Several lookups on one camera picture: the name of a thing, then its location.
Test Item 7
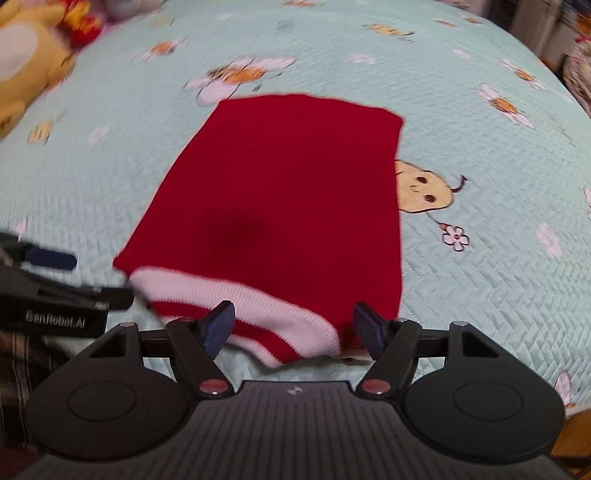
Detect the floral folded quilt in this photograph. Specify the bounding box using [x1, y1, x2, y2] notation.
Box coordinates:
[563, 37, 591, 116]

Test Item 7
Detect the plaid dark bed sheet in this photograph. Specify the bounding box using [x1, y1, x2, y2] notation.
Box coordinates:
[0, 332, 70, 450]

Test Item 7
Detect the mint quilted bee bedspread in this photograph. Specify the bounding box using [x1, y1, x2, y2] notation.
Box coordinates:
[1, 1, 590, 404]

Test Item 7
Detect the red knit varsity jacket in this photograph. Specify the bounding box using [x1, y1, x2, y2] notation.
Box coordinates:
[113, 94, 404, 368]

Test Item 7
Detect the red small plush toy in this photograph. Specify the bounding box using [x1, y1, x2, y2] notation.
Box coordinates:
[58, 0, 103, 49]

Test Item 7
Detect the yellow plush toy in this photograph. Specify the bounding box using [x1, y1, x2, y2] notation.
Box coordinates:
[1, 0, 76, 137]

